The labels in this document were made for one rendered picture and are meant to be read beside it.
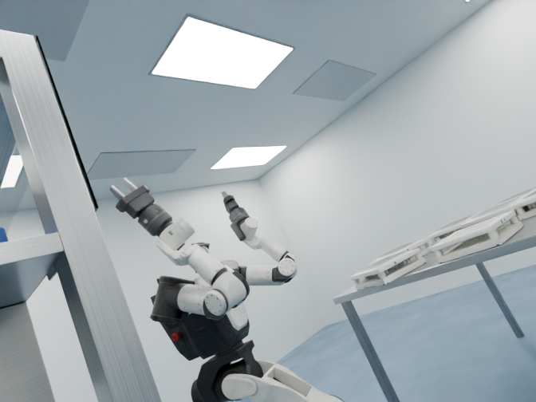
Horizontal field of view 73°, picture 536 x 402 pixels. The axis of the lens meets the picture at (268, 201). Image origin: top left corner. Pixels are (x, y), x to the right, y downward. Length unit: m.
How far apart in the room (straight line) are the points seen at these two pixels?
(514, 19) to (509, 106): 0.93
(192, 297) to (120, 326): 0.63
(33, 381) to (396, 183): 5.00
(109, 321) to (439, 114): 4.92
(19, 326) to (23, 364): 0.07
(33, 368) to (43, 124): 0.44
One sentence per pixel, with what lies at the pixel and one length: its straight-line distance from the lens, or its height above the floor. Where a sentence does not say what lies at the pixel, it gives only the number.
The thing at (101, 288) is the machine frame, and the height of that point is 1.18.
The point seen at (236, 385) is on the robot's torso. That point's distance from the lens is 1.46.
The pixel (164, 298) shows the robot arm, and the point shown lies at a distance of 1.29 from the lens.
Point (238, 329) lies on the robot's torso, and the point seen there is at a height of 0.98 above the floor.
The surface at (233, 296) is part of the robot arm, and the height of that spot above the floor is 1.09.
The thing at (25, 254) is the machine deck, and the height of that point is 1.25.
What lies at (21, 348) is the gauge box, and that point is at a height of 1.16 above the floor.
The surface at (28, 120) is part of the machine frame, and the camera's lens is 0.69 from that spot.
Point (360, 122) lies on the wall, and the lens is 5.60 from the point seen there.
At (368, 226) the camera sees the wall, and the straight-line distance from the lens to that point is 5.67.
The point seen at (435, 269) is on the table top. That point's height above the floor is 0.86.
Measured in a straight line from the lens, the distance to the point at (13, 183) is 1.04.
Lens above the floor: 1.09
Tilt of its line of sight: 12 degrees up
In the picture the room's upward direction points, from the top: 25 degrees counter-clockwise
